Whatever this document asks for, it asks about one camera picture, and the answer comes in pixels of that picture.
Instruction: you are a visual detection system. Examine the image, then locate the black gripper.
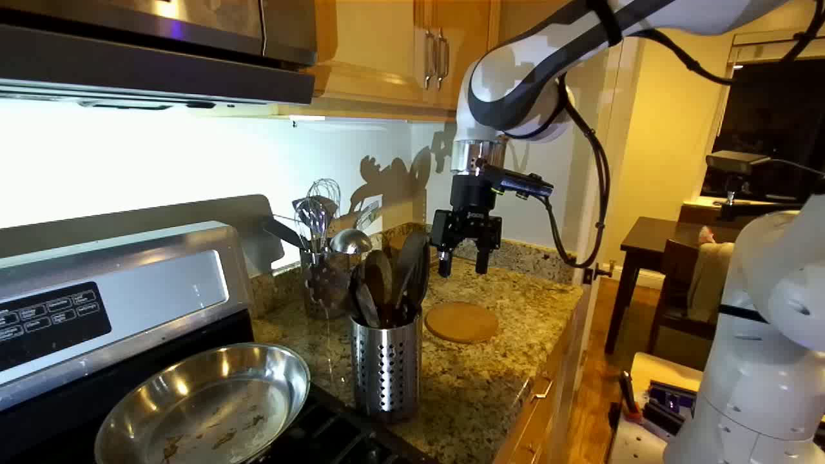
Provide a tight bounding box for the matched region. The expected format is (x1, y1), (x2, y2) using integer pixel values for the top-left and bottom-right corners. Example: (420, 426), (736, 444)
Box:
(429, 139), (552, 279)

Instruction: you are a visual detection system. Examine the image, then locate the dark wooden spoon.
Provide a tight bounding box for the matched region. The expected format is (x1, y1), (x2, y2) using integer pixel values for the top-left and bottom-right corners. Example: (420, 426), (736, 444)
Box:
(366, 250), (392, 324)

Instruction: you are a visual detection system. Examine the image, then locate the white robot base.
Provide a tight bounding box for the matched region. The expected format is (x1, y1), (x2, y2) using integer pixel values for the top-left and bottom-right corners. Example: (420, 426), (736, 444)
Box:
(661, 194), (825, 464)

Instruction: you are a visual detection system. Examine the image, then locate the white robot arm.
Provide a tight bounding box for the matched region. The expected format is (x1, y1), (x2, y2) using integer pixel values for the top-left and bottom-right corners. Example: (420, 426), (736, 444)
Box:
(429, 0), (785, 276)

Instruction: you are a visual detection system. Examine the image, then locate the perforated steel utensil holder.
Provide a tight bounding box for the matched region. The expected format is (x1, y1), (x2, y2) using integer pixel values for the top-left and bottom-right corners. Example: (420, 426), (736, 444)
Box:
(351, 317), (423, 422)

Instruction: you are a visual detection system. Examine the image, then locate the glass utensil jar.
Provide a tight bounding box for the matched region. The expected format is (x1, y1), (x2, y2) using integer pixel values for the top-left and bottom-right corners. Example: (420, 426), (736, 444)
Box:
(300, 250), (351, 320)

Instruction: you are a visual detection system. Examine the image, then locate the round cork trivet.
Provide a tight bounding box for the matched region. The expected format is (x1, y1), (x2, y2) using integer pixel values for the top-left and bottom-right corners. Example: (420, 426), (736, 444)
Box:
(425, 301), (498, 343)

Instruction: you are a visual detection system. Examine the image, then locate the dark wooden spatula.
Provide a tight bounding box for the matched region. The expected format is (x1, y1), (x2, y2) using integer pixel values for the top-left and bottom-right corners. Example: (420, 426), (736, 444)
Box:
(353, 276), (380, 329)

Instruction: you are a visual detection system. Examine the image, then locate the metal whisk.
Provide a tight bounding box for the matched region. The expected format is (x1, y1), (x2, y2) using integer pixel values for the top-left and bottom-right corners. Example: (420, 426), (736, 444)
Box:
(290, 178), (339, 250)

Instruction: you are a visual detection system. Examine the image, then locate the wooden base cabinet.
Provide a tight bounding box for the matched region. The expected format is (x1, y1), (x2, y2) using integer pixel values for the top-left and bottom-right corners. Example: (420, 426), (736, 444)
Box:
(494, 289), (590, 464)

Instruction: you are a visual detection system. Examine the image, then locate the wooden upper cabinet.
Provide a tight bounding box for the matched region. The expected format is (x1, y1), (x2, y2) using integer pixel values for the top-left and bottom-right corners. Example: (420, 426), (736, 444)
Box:
(312, 0), (500, 118)

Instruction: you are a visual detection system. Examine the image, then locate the dark wooden side table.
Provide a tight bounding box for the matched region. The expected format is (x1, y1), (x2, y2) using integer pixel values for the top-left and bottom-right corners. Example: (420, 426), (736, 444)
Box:
(602, 217), (713, 352)

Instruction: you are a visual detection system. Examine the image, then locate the stainless steel frying pan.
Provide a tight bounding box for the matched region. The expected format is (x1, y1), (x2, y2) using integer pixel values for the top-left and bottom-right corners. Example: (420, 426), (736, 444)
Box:
(92, 343), (312, 464)

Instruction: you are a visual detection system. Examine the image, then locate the dark television screen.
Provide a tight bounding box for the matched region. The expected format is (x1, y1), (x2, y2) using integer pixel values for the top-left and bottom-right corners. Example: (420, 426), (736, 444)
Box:
(700, 60), (825, 203)

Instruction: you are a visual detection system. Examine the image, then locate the stainless steel stove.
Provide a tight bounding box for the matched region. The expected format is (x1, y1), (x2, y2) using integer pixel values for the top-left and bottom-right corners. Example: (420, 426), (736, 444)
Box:
(0, 196), (425, 464)

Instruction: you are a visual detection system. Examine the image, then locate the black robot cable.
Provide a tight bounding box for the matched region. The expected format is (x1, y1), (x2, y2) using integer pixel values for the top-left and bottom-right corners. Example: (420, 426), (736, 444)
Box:
(504, 0), (825, 270)

